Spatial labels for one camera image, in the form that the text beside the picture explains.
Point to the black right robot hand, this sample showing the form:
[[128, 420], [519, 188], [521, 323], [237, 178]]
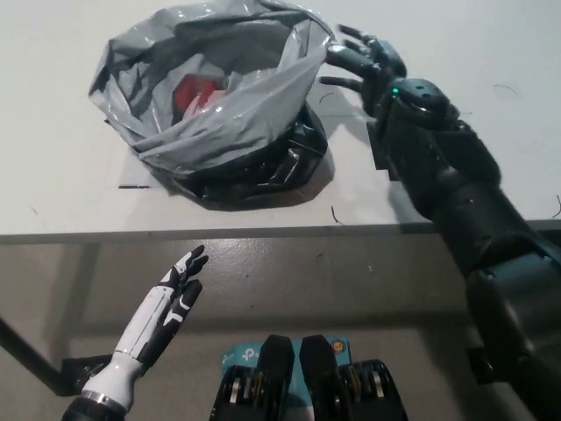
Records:
[[377, 66]]

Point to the black table leg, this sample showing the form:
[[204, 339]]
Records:
[[26, 351]]

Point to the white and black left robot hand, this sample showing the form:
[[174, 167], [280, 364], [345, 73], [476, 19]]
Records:
[[149, 324]]

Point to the black and teal robot torso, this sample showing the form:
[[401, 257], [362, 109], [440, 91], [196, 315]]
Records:
[[276, 373]]

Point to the black floor tape patch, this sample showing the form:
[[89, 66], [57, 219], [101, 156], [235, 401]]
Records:
[[477, 364], [79, 373]]

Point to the grey plastic bag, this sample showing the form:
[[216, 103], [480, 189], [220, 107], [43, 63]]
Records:
[[197, 136]]

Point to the pink paper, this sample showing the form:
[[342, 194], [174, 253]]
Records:
[[212, 104]]

